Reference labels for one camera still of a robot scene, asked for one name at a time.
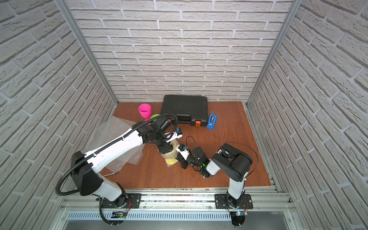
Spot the green plastic wine glass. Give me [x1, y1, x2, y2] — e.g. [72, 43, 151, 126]
[150, 114, 159, 121]

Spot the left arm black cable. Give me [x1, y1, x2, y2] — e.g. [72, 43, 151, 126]
[55, 113, 179, 196]

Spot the blue tape dispenser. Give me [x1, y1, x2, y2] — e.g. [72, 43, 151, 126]
[207, 114, 217, 130]

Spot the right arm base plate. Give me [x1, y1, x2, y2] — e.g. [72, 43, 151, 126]
[214, 193, 254, 210]

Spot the black plastic tool case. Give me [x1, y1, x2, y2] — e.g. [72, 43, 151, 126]
[161, 94, 209, 127]

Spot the bubble wrap stack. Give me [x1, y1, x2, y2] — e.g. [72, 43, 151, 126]
[84, 116, 144, 173]

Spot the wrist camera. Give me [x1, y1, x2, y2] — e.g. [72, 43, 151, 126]
[167, 128, 183, 142]
[176, 144, 190, 161]

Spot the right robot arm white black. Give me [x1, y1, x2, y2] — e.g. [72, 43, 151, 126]
[176, 143, 253, 207]

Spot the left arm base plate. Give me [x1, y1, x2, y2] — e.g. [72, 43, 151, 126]
[102, 193, 142, 209]

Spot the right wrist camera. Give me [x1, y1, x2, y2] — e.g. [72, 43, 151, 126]
[176, 144, 190, 161]

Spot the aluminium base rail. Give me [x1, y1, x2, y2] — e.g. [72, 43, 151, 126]
[54, 187, 300, 226]

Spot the yellow plastic wine glass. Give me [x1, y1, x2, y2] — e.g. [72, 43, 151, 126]
[165, 140, 179, 167]

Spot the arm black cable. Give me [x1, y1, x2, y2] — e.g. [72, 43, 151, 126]
[185, 136, 259, 176]
[55, 113, 179, 196]

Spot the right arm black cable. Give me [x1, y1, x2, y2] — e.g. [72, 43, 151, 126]
[185, 136, 259, 176]

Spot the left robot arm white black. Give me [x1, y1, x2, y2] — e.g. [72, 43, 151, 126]
[70, 116, 183, 208]

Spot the bubble wrap sheet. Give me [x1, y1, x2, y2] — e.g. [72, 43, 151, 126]
[159, 139, 181, 168]

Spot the pink plastic wine glass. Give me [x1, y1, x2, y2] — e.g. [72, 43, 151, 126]
[138, 103, 152, 121]

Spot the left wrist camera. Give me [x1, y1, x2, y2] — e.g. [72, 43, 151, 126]
[167, 128, 183, 142]

